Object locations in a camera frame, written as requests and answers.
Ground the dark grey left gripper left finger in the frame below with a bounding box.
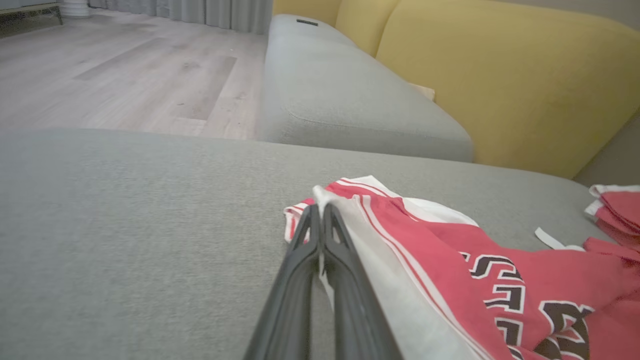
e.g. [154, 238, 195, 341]
[244, 203, 322, 360]

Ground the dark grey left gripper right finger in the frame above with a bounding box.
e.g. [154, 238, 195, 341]
[322, 203, 404, 360]

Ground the red white garment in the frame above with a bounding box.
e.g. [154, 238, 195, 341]
[585, 184, 640, 251]

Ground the white ribbed round object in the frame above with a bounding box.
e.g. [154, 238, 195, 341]
[60, 0, 90, 18]

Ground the low dark framed table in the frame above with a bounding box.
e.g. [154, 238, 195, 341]
[0, 2, 64, 38]

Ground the wide yellow sofa back cushion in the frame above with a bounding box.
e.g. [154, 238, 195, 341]
[375, 0, 640, 180]

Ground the narrow yellow sofa back cushion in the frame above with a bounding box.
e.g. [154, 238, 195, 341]
[272, 0, 401, 57]

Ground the grey curtain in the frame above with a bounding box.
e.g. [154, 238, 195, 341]
[90, 0, 273, 35]

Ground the red white lettered jersey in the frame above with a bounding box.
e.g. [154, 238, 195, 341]
[283, 175, 640, 360]

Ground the grey sofa seat cushion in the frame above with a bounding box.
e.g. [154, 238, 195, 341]
[0, 127, 640, 360]

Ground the long grey sofa seat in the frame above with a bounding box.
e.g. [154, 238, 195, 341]
[260, 14, 475, 163]

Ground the light wooden piece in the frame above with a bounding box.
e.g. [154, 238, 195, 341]
[409, 82, 436, 102]

